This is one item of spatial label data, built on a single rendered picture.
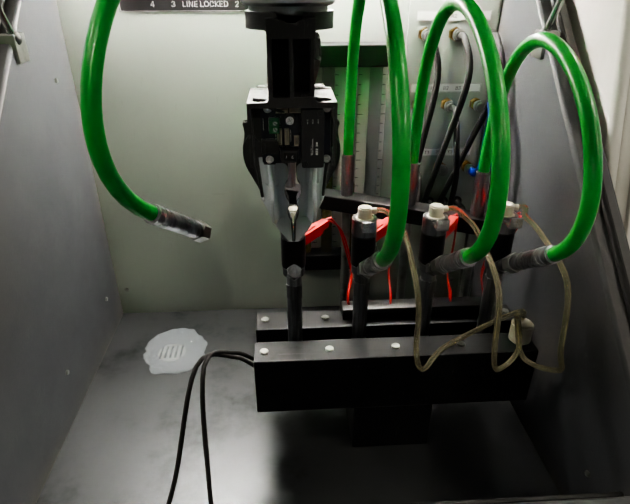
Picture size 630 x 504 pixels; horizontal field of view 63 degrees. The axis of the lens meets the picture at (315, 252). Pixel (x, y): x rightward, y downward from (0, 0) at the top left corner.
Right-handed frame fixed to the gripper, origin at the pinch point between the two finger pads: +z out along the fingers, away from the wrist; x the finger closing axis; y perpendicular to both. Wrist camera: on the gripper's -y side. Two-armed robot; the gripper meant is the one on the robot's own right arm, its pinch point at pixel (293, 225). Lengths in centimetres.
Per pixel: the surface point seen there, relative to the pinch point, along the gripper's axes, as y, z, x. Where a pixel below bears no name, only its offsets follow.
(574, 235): 10.1, -3.2, 23.4
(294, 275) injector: -0.7, 6.3, 0.0
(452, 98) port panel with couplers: -31.8, -5.9, 25.4
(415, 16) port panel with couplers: -31.8, -17.4, 18.6
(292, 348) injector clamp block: -1.5, 17.0, -0.4
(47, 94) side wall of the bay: -22.9, -8.9, -31.0
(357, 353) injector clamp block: -0.1, 17.0, 7.3
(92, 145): 11.2, -11.9, -14.1
